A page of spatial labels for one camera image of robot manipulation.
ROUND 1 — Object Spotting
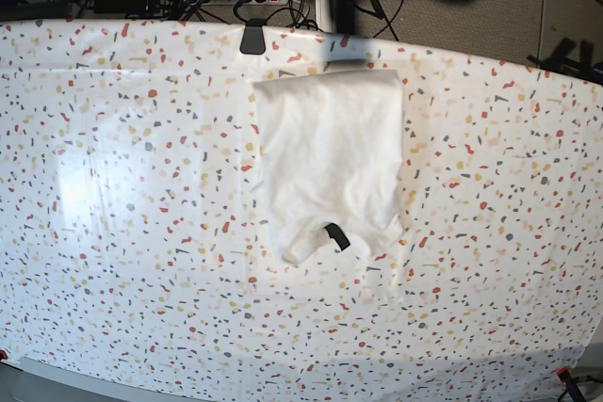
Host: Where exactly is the red clamp right corner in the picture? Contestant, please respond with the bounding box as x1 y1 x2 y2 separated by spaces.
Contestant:
556 367 586 402

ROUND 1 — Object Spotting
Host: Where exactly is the white printed T-shirt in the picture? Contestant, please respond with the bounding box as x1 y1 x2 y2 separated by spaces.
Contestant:
253 70 403 265

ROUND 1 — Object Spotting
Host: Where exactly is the black table clamp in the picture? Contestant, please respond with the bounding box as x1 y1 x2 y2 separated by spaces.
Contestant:
239 18 267 56

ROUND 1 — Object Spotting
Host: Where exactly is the terrazzo patterned tablecloth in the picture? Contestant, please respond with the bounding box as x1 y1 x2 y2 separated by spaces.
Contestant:
1 20 602 401

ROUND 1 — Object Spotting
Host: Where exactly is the metal stand frame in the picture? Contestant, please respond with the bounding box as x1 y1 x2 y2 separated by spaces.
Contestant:
528 0 602 84

